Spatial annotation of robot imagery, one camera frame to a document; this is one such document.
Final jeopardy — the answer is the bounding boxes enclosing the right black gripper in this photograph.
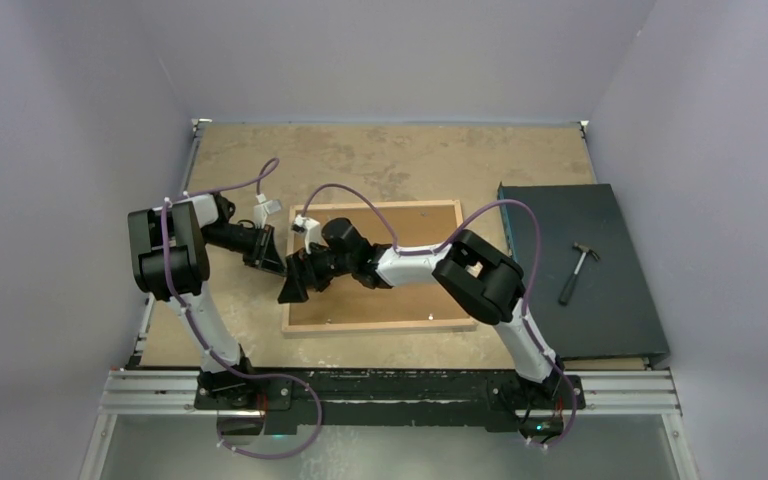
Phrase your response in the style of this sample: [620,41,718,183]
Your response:
[279,241,355,305]

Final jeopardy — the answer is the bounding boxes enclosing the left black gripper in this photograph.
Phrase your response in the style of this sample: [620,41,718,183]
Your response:
[203,223,287,276]

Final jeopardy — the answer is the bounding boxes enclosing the brown backing board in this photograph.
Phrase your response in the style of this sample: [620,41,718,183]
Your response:
[289,205,470,327]

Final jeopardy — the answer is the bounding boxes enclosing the wooden picture frame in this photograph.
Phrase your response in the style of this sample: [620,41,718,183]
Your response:
[281,199,479,335]

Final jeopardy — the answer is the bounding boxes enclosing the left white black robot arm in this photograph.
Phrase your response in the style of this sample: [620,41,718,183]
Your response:
[127,193,286,409]

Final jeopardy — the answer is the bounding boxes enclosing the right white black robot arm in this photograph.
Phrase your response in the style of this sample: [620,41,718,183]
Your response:
[278,216,565,407]

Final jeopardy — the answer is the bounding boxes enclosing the small hammer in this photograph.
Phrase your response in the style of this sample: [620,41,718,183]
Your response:
[557,242,600,306]

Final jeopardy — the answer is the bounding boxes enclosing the dark blue book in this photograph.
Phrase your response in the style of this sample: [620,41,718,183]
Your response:
[497,184,670,362]

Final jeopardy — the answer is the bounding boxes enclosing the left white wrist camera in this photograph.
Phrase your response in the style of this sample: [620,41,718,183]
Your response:
[252,193,282,228]

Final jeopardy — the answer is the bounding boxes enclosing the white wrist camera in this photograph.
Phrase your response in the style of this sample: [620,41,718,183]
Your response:
[252,193,282,228]
[290,214,323,254]

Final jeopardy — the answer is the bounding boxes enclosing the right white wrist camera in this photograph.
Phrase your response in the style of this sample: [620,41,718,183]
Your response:
[290,214,323,254]

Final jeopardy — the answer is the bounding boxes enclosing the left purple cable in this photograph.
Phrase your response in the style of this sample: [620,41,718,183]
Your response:
[159,156,324,460]

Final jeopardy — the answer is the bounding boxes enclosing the purple cable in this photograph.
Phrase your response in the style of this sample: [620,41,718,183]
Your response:
[159,156,324,460]
[301,184,579,452]

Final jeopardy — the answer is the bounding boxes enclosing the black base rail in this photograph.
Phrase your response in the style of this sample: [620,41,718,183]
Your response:
[194,367,586,435]

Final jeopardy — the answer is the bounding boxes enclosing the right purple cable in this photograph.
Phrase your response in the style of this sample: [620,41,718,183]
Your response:
[301,184,579,452]

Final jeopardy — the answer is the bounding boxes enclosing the aluminium frame rails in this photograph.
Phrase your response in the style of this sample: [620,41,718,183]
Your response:
[85,121,699,479]

